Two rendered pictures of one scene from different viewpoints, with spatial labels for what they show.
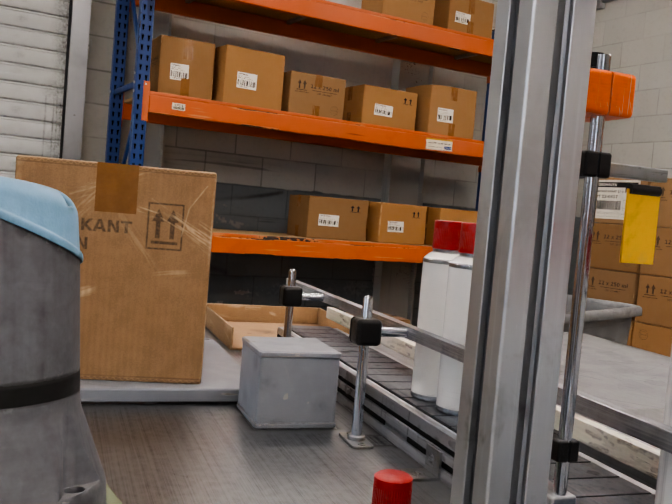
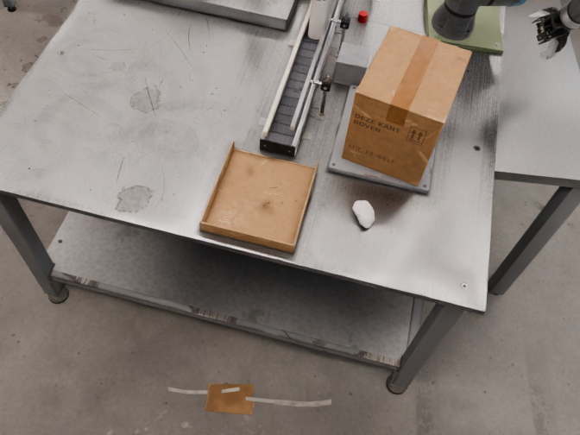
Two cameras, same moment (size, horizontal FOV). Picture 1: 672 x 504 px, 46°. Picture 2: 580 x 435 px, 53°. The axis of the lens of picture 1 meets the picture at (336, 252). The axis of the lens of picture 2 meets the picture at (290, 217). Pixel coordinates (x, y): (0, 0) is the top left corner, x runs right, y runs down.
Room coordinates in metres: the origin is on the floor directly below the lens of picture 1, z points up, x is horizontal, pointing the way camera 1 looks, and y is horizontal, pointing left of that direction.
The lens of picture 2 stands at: (2.33, 0.62, 2.18)
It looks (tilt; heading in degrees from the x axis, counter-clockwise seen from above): 56 degrees down; 208
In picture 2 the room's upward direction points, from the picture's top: 7 degrees clockwise
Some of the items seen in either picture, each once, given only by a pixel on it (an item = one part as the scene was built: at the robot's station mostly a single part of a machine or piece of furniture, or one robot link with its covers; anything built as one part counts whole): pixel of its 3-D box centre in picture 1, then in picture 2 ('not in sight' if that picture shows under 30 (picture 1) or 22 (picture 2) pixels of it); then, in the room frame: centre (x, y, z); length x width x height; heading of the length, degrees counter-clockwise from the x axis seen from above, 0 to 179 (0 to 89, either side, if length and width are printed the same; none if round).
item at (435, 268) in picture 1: (441, 309); (318, 10); (0.90, -0.13, 0.98); 0.05 x 0.05 x 0.20
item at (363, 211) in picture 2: not in sight; (363, 213); (1.41, 0.36, 0.85); 0.08 x 0.07 x 0.04; 21
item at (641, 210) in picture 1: (640, 224); not in sight; (0.59, -0.22, 1.09); 0.03 x 0.01 x 0.06; 110
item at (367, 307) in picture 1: (379, 368); (337, 32); (0.87, -0.06, 0.91); 0.07 x 0.03 x 0.16; 110
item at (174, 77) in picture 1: (340, 183); not in sight; (4.91, 0.01, 1.26); 2.78 x 0.61 x 2.51; 119
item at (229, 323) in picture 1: (280, 326); (261, 193); (1.53, 0.10, 0.85); 0.30 x 0.26 x 0.04; 20
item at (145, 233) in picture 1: (122, 263); (404, 106); (1.11, 0.30, 0.99); 0.30 x 0.24 x 0.27; 10
